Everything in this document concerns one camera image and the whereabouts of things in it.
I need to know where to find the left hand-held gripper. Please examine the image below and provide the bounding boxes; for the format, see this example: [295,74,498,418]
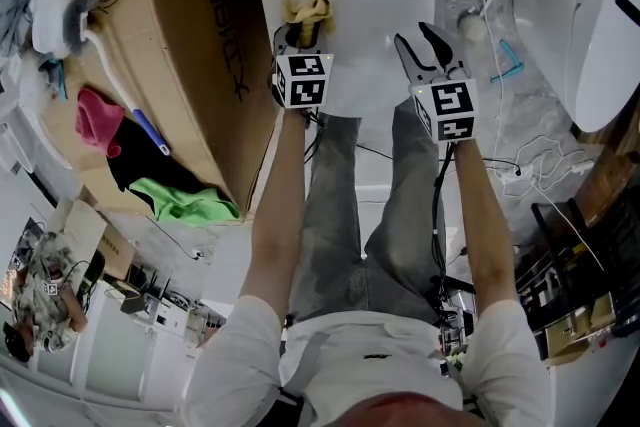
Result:
[272,23,335,110]

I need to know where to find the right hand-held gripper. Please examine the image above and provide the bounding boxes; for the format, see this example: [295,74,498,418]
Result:
[394,22,477,145]

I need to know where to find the yellow cloth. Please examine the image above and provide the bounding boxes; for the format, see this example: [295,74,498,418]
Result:
[274,0,335,51]

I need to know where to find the person's right forearm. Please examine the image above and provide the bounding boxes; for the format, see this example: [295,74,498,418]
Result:
[452,139,521,311]

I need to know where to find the person's left forearm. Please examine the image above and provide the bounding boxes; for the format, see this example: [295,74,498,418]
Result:
[239,107,309,311]

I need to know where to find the white smart toilet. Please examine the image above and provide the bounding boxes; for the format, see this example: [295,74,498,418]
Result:
[512,0,640,134]

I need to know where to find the teal plastic tool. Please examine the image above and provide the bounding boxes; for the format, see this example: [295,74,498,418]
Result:
[489,38,524,84]

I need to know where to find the large cardboard box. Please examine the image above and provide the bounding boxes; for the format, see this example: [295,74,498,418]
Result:
[29,0,281,222]

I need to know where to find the person's grey trousers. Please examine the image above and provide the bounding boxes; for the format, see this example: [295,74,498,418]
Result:
[289,99,451,326]

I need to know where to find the black cloth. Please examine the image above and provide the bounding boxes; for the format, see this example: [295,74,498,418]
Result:
[107,117,211,211]

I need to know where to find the green cloth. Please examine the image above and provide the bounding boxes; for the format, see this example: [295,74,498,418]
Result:
[128,177,241,224]

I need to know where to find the pink cloth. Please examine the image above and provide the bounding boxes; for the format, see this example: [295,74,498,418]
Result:
[74,87,125,160]

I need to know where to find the black battery box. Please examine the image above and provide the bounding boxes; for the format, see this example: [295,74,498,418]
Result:
[439,284,476,352]

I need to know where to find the black equipment rack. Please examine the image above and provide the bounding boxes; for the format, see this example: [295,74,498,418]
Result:
[514,199,640,366]

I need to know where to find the grey cloth pile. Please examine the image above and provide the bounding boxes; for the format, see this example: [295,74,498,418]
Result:
[0,0,44,59]

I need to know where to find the person's white shirt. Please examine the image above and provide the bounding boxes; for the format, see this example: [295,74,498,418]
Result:
[182,294,551,427]

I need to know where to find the black router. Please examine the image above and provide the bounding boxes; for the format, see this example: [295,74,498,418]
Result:
[119,267,172,316]

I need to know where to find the person's face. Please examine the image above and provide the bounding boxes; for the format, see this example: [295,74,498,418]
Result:
[344,389,481,427]

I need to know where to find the white cable tangle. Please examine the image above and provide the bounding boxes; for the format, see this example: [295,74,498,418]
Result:
[514,134,607,266]

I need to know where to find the white blue-handled brush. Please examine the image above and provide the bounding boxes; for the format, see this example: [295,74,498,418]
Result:
[82,12,172,157]

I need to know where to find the black floor cable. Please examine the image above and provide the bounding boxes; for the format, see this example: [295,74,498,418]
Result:
[144,214,207,262]

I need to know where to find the black shoulder strap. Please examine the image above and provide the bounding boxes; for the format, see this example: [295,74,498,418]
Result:
[279,329,331,416]

